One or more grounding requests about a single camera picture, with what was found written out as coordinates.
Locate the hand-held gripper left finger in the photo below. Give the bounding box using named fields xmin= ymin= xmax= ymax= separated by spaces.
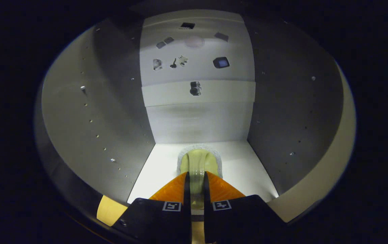
xmin=113 ymin=171 xmax=192 ymax=244

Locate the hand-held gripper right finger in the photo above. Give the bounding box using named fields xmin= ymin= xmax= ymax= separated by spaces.
xmin=203 ymin=171 xmax=287 ymax=244

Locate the white cabinet shelf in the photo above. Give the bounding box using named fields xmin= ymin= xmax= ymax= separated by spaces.
xmin=127 ymin=141 xmax=280 ymax=204

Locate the dark grey cabinet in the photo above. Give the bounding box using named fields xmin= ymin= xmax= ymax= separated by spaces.
xmin=35 ymin=8 xmax=345 ymax=234

